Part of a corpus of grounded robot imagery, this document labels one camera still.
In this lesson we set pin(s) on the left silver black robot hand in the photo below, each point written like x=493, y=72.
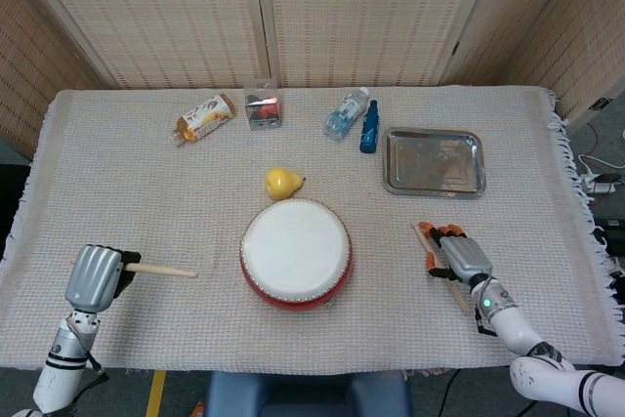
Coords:
x=93, y=278

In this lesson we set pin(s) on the right orange-tipped robot hand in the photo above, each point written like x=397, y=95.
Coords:
x=464, y=258

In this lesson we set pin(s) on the wooden drumstick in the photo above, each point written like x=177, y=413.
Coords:
x=459, y=297
x=161, y=270

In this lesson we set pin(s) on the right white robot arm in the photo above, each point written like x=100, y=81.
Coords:
x=517, y=334

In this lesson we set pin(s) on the steel rectangular tray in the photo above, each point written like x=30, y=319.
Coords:
x=434, y=163

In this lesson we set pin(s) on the red and white drum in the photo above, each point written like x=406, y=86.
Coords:
x=295, y=246

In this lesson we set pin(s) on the beige woven tablecloth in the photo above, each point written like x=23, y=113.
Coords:
x=146, y=192

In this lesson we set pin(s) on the yellow floor tape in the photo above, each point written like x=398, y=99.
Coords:
x=155, y=395

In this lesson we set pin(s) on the black box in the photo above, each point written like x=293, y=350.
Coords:
x=612, y=236

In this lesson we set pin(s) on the white power strip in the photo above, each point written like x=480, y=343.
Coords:
x=601, y=185

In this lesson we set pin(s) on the small blue bottle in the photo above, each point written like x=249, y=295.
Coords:
x=368, y=134

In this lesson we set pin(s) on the clear water bottle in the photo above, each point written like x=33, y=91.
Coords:
x=342, y=116

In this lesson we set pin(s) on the amber tea bottle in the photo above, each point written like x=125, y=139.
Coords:
x=205, y=119

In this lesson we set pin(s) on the yellow pear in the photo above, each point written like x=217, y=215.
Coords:
x=279, y=182

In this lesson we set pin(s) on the blue padded seat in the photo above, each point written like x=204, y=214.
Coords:
x=293, y=392

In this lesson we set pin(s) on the clear plastic printed box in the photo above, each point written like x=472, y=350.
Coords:
x=263, y=112

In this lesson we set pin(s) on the woven bamboo folding screen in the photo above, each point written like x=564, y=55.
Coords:
x=146, y=21

